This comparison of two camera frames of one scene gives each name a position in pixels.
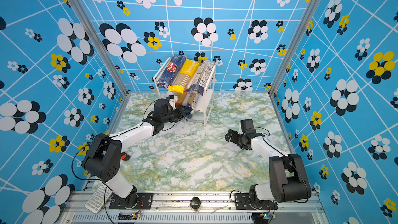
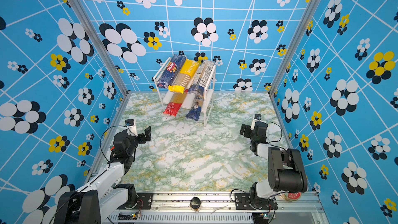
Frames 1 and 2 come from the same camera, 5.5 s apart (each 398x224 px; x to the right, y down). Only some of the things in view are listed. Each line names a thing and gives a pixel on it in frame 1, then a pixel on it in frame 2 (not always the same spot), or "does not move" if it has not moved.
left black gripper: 180,111 → 146,137
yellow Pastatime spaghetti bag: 188,69 does not move
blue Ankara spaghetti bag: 191,100 → 195,112
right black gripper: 234,138 → 247,134
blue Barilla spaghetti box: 170,71 does not move
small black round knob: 195,203 does not move
